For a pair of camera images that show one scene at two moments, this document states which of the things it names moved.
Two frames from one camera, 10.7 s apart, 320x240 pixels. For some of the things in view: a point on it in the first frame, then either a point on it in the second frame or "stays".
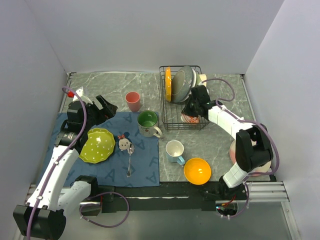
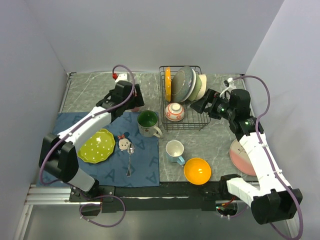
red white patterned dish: x=189 y=119 -> x=174 y=112
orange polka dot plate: x=168 y=84 stays
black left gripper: x=109 y=109 -> x=137 y=100
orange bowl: x=197 y=171 stays
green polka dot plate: x=99 y=147 stays
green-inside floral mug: x=147 y=121 stays
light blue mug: x=174 y=150 stays
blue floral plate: x=181 y=83 stays
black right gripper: x=186 y=110 -> x=199 y=106
